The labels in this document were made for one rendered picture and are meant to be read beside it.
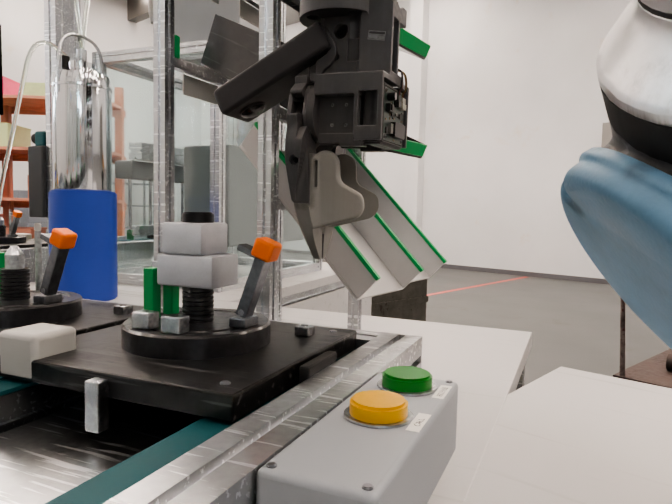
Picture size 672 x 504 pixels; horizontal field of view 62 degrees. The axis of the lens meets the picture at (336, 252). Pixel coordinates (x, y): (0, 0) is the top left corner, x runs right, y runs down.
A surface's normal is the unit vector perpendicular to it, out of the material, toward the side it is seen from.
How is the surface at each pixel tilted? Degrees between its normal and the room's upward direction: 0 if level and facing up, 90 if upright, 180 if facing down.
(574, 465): 0
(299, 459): 0
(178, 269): 90
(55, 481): 0
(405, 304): 90
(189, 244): 90
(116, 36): 90
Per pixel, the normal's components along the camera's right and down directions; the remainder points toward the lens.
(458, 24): -0.67, 0.04
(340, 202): -0.40, 0.12
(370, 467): 0.02, -1.00
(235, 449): 0.92, 0.05
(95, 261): 0.65, 0.07
